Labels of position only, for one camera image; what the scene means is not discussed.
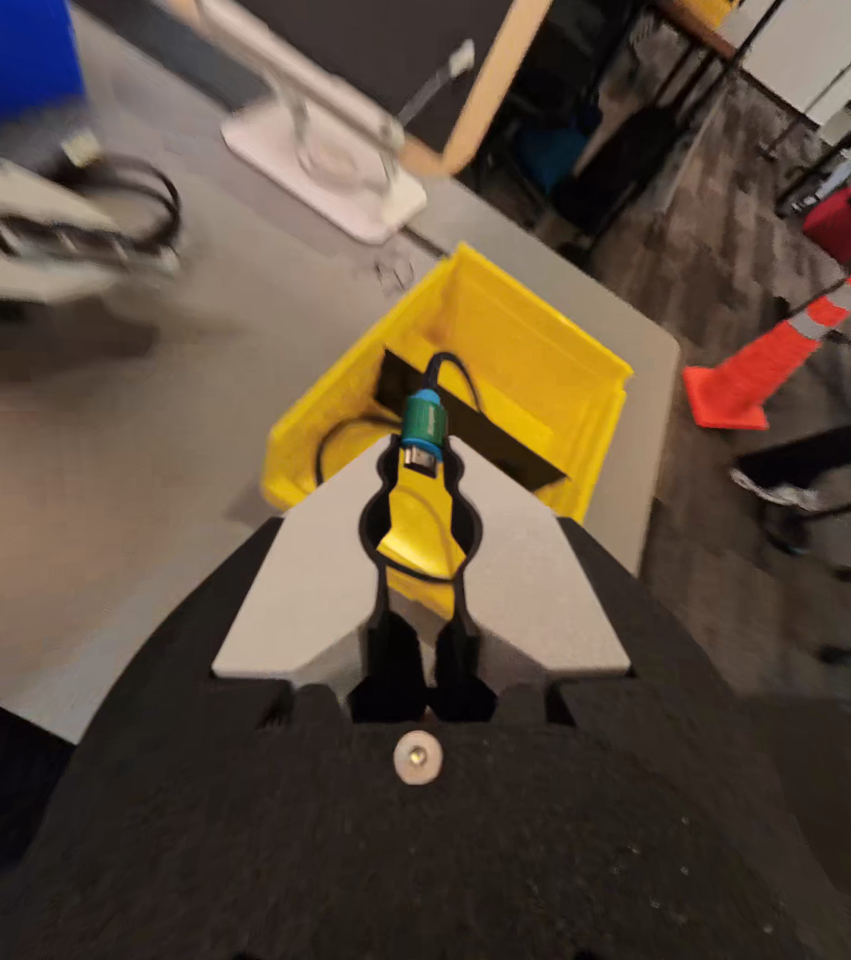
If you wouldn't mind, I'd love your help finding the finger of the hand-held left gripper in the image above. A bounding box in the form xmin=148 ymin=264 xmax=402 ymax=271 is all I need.
xmin=0 ymin=238 xmax=121 ymax=305
xmin=0 ymin=156 xmax=125 ymax=232

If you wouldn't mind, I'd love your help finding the black HDMI switch box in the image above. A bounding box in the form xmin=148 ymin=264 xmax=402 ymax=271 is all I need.
xmin=50 ymin=129 xmax=185 ymax=265

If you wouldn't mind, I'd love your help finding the red storage box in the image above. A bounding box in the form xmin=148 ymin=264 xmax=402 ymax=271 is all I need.
xmin=802 ymin=187 xmax=851 ymax=264

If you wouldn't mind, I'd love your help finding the orange traffic cone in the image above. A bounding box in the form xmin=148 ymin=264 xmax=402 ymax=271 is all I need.
xmin=682 ymin=243 xmax=851 ymax=432

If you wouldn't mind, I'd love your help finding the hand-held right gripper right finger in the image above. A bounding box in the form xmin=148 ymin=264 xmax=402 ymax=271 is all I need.
xmin=433 ymin=435 xmax=631 ymax=723

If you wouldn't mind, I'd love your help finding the blue bag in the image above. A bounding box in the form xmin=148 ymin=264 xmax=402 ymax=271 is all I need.
xmin=515 ymin=112 xmax=599 ymax=196

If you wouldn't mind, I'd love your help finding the black bin divider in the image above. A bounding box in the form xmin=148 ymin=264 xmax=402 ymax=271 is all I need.
xmin=376 ymin=347 xmax=569 ymax=492

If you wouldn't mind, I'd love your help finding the large blue plastic bin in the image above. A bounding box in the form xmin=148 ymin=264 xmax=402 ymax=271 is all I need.
xmin=0 ymin=0 xmax=89 ymax=140

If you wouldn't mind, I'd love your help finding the yellow plastic bin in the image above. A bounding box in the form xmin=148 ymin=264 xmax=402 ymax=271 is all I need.
xmin=260 ymin=241 xmax=634 ymax=622

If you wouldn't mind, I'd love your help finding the grey desk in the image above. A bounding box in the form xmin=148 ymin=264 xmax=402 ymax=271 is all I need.
xmin=0 ymin=0 xmax=682 ymax=744

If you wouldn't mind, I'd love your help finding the braided cable with green plug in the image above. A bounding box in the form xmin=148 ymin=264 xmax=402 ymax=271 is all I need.
xmin=315 ymin=351 xmax=485 ymax=585

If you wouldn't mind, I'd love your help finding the black backpack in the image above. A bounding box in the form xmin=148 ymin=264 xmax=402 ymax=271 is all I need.
xmin=551 ymin=105 xmax=685 ymax=245

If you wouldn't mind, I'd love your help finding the black tangled string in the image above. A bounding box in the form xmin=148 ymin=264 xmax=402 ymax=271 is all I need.
xmin=373 ymin=255 xmax=418 ymax=295

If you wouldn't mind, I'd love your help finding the long wooden table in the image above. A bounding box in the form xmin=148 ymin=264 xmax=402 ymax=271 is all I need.
xmin=654 ymin=0 xmax=742 ymax=61

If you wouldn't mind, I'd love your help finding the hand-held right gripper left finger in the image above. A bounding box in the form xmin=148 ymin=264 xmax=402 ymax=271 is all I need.
xmin=211 ymin=435 xmax=427 ymax=723

